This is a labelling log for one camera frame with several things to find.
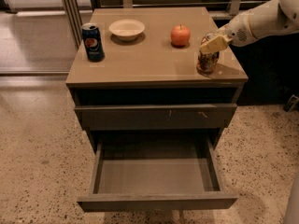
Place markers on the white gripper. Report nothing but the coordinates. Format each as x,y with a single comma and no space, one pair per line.
238,32

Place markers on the orange soda can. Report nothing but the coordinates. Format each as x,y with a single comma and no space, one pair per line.
207,62

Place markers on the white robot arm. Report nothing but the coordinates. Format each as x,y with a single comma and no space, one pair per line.
275,17

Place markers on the grey drawer cabinet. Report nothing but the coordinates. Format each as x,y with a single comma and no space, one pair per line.
152,71

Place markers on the blue Pepsi can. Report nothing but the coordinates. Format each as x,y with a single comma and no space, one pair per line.
92,42

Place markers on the closed top drawer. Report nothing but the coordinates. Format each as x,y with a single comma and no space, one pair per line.
155,117

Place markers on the open middle drawer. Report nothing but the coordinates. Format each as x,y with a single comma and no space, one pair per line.
159,175

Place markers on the red apple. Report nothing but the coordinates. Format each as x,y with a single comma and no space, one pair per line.
180,35

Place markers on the white bowl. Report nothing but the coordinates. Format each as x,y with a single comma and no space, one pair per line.
126,30

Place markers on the small dark floor device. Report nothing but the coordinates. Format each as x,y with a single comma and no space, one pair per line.
292,104

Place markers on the metal window frame post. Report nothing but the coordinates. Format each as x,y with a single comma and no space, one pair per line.
75,22

